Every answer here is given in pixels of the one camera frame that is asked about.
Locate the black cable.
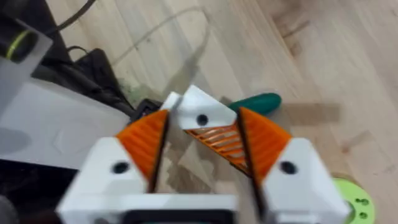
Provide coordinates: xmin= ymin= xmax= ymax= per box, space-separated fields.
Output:
xmin=46 ymin=0 xmax=98 ymax=34

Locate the green disc with holes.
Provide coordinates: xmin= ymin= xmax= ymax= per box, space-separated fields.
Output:
xmin=331 ymin=177 xmax=376 ymax=224

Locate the green toy cucumber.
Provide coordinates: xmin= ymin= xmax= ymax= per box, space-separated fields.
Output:
xmin=228 ymin=92 xmax=282 ymax=116

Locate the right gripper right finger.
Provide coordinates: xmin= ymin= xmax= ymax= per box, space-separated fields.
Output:
xmin=238 ymin=106 xmax=352 ymax=224

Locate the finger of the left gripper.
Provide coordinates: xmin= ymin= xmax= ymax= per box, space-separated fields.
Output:
xmin=169 ymin=85 xmax=251 ymax=177
xmin=160 ymin=91 xmax=183 ymax=111

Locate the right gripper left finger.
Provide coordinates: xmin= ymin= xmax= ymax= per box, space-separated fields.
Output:
xmin=56 ymin=108 xmax=170 ymax=216

